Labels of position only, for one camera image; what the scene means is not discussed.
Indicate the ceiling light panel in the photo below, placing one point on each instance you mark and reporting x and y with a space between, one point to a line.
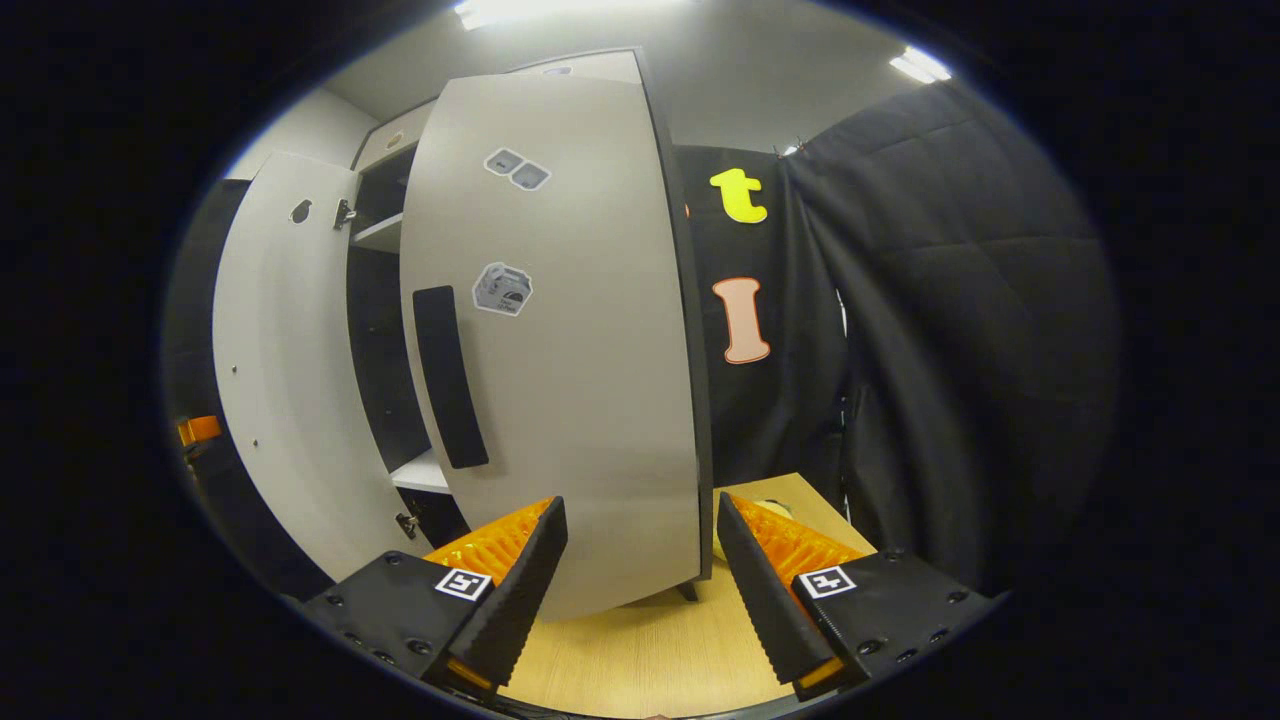
920 65
560 12

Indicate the yellow plush ball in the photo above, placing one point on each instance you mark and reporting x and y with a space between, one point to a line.
770 508

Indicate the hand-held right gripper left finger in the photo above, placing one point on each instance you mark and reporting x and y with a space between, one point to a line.
520 600

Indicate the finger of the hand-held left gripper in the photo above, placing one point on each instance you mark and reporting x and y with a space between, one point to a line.
200 430

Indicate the black backdrop cloth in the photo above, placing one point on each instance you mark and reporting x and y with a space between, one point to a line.
950 350

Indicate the white shoe cabinet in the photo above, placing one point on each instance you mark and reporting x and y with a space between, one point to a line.
385 330

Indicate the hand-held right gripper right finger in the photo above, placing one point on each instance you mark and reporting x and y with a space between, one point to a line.
765 600

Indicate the white cabinet shelf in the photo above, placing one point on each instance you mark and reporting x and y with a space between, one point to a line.
378 233
422 472

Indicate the white cabinet door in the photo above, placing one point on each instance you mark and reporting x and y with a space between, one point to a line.
290 400
580 400

